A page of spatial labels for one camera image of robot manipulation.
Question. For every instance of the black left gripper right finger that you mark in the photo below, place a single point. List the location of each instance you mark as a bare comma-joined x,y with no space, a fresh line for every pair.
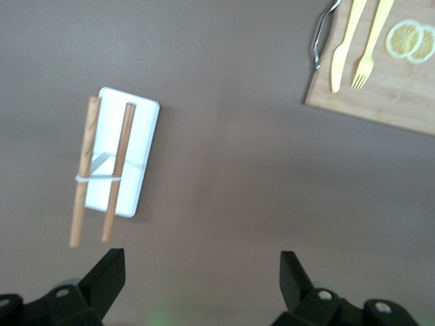
302,299

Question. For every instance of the yellow plastic knife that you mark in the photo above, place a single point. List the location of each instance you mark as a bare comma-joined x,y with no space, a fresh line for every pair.
340,57

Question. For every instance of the white rack base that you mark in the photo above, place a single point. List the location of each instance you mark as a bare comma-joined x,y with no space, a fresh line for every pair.
142,136

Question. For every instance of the yellow plastic fork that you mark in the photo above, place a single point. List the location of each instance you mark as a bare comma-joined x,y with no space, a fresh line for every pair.
366,62

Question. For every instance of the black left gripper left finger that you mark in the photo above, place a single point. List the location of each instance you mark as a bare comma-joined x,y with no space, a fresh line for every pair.
98,288

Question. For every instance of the bamboo cutting board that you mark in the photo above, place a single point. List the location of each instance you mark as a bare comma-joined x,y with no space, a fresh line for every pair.
391,95

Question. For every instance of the dried lemon slice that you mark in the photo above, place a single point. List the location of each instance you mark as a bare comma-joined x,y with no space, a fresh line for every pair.
402,39
426,47

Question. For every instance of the wooden rod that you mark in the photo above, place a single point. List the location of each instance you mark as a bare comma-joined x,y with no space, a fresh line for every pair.
85,153
124,142

